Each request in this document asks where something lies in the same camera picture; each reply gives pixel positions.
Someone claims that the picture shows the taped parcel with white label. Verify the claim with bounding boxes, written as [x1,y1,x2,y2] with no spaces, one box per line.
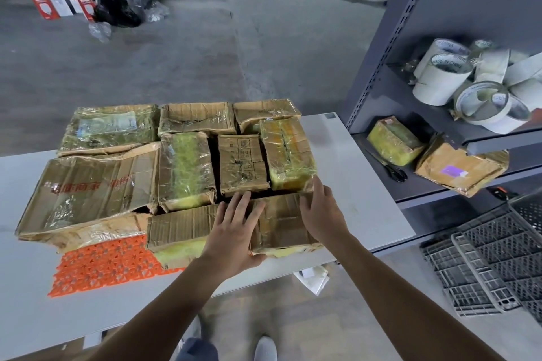
[58,104,161,157]

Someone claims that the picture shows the orange perforated plastic mat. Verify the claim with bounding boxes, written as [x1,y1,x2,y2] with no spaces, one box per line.
[47,234,187,299]

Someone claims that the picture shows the grey plastic lattice crate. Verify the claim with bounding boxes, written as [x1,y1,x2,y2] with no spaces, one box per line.
[421,231,522,317]

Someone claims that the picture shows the person's left leg blue jeans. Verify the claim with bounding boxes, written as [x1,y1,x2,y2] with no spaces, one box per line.
[176,337,219,361]

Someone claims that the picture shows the person's white right shoe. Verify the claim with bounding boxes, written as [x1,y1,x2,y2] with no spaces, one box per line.
[253,336,278,361]

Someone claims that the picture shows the person's right forearm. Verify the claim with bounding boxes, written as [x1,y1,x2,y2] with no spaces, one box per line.
[330,234,505,361]

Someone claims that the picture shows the white tape roll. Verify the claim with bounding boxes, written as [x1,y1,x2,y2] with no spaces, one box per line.
[414,38,471,78]
[480,94,532,135]
[506,51,542,87]

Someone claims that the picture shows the black rubbish bag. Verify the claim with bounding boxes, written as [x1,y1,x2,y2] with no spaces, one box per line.
[94,0,145,29]

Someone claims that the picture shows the person's right hand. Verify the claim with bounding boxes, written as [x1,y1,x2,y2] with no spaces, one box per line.
[298,174,350,254]

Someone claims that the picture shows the crumpled white paper bag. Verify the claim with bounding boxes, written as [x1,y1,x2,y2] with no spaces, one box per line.
[294,265,330,296]

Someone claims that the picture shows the dark blue metal shelf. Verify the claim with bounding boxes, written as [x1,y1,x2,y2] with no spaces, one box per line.
[338,0,542,256]

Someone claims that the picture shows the person's white shoe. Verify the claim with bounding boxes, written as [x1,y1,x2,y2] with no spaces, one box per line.
[253,336,278,361]
[180,316,202,351]

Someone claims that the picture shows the dark grey lattice crate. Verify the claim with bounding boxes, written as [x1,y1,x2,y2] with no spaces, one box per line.
[457,191,542,323]

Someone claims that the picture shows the yellow-green taped parcel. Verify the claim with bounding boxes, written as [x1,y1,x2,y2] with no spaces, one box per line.
[259,116,317,191]

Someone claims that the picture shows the yellow parcel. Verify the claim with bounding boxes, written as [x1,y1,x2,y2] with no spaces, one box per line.
[366,116,426,167]

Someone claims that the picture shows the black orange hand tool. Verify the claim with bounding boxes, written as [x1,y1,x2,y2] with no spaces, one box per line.
[487,186,519,201]

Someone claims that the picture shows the small red white carton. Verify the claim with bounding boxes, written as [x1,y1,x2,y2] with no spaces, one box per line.
[76,0,97,22]

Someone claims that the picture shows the person's white left shoe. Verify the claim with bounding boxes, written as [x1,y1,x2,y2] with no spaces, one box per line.
[180,316,202,351]

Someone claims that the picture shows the person's left hand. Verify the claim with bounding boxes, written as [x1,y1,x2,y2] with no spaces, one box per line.
[199,191,268,283]

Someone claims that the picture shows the large taped carton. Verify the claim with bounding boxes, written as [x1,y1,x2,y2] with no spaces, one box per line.
[15,141,161,254]

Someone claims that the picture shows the white table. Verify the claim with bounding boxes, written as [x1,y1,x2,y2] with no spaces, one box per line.
[0,112,417,361]

